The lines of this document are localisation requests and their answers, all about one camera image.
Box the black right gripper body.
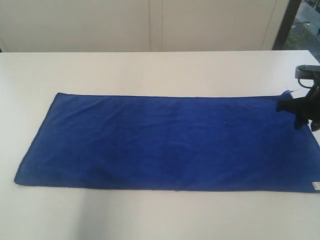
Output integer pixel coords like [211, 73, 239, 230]
[302, 86, 320, 132]

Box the blue towel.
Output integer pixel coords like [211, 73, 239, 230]
[14, 92, 320, 193]

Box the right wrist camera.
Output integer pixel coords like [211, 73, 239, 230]
[295, 64, 320, 82]

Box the black metal post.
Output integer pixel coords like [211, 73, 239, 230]
[272, 0, 302, 51]

